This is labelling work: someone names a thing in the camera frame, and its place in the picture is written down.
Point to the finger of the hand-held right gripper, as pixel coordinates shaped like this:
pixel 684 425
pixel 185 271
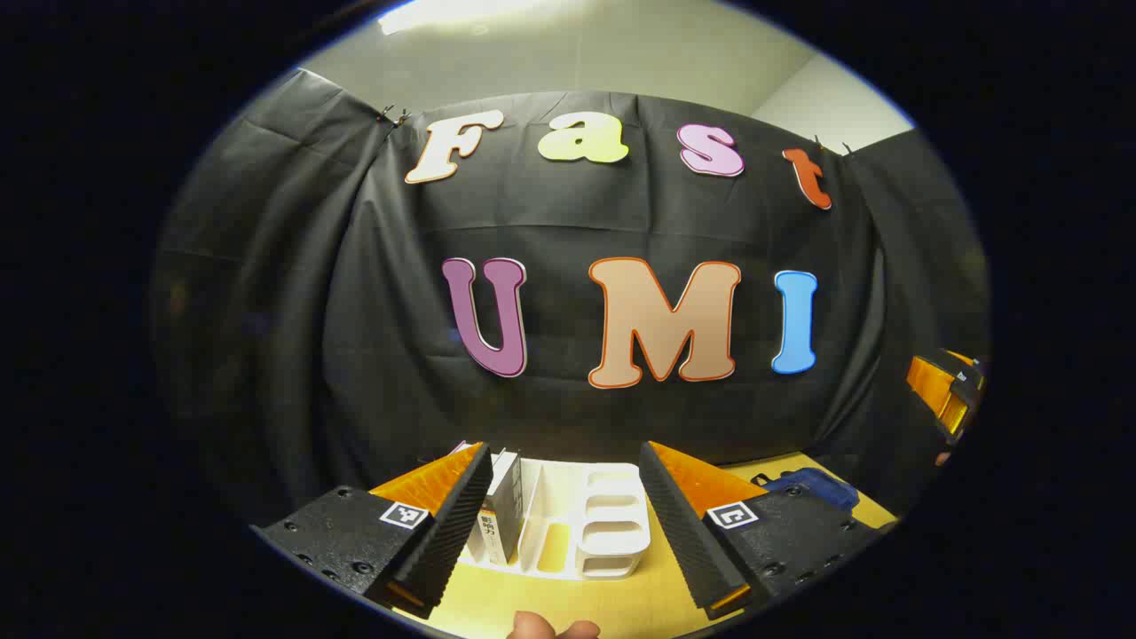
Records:
pixel 932 382

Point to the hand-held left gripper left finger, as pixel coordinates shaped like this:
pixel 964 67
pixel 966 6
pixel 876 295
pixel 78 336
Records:
pixel 457 524

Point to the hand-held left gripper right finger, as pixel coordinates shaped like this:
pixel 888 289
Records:
pixel 679 524

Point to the dark cover book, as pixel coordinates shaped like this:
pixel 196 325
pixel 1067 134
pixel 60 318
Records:
pixel 504 515

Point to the white plastic bookshelf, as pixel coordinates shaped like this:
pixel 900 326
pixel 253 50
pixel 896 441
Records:
pixel 586 524

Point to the blue fabric schoolbag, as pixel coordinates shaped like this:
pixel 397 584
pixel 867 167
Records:
pixel 812 486

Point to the black backdrop cloth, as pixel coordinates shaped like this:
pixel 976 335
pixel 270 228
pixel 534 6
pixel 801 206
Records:
pixel 355 311

